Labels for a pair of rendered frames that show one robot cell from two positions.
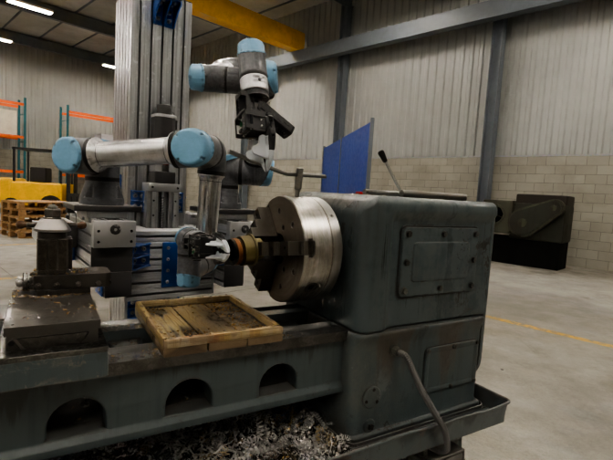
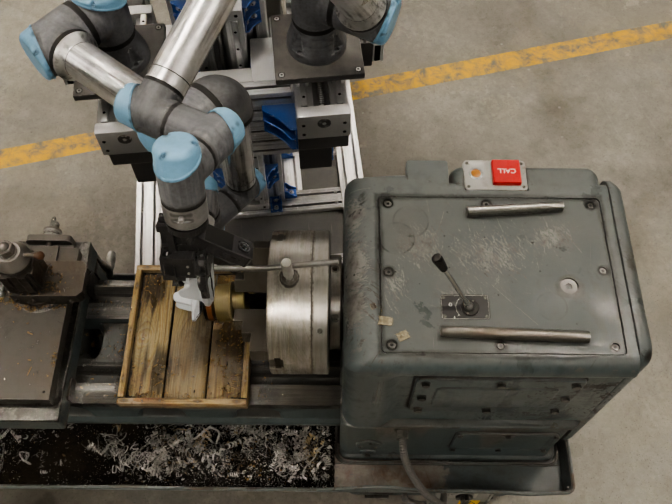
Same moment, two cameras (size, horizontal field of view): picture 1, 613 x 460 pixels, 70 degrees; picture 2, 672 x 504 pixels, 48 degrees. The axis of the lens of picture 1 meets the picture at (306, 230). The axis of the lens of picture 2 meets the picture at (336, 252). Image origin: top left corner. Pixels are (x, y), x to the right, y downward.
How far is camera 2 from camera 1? 1.60 m
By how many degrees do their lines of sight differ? 61
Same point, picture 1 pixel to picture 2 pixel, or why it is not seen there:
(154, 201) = not seen: hidden behind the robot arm
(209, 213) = (232, 161)
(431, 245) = (472, 390)
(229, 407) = (203, 419)
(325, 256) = (300, 370)
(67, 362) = (29, 423)
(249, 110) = (166, 261)
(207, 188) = not seen: hidden behind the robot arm
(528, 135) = not seen: outside the picture
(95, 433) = (84, 416)
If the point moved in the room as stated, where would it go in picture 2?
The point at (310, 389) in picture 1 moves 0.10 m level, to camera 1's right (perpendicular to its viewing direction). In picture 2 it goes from (297, 420) to (331, 441)
